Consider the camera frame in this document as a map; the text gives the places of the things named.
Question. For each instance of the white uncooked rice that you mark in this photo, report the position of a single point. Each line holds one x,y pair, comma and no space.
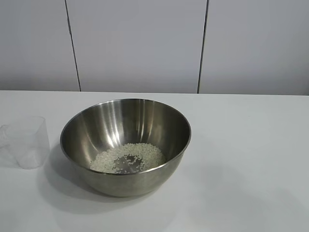
149,154

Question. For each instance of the stainless steel mixing bowl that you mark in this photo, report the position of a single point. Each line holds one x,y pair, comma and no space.
108,130

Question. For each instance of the clear plastic measuring cup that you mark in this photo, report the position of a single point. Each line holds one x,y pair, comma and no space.
36,140

